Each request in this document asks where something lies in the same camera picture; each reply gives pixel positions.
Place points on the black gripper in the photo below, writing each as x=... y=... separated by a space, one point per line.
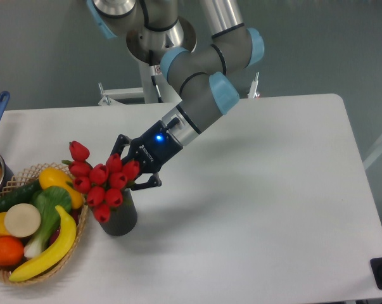
x=152 y=150

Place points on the red tulip bouquet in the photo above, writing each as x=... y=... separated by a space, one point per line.
x=105 y=185

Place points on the dark grey ribbed vase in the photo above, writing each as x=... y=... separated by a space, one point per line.
x=123 y=219

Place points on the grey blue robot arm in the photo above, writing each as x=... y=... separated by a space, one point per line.
x=156 y=35

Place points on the green bok choy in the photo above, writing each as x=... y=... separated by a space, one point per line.
x=46 y=202

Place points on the yellow banana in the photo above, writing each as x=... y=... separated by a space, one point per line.
x=53 y=254

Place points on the green cucumber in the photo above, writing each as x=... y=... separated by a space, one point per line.
x=22 y=194

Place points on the beige round potato slice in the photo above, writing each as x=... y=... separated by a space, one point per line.
x=22 y=220

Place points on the orange fruit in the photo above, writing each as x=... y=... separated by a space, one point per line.
x=11 y=251

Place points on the woven wicker basket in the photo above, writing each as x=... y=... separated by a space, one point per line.
x=26 y=176

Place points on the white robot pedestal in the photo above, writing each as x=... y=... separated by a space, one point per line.
x=154 y=89

